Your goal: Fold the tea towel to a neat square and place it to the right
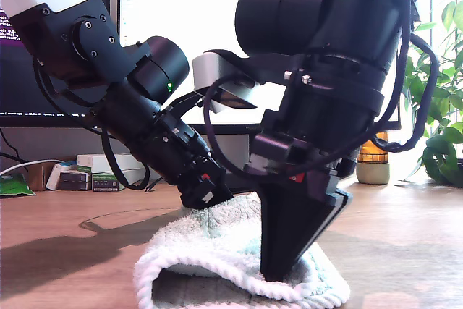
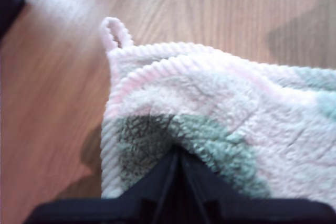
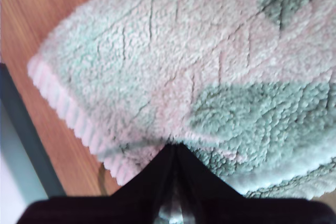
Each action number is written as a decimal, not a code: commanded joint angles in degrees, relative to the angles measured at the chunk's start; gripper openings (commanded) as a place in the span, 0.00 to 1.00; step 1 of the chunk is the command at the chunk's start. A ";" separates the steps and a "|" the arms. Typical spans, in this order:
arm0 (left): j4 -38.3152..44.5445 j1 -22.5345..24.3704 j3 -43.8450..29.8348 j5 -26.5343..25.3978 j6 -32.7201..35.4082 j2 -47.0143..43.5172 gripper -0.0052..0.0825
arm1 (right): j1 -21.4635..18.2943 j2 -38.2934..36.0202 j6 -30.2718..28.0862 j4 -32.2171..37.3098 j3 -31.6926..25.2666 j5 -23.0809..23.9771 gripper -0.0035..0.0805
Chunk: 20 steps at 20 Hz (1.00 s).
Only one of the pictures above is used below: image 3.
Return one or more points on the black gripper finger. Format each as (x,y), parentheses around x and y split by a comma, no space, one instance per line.
(204,192)
(147,192)

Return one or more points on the grey table frame bar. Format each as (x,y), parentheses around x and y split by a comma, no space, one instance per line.
(23,129)

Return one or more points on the grey tea towel white hem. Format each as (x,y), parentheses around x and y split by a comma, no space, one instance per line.
(183,64)

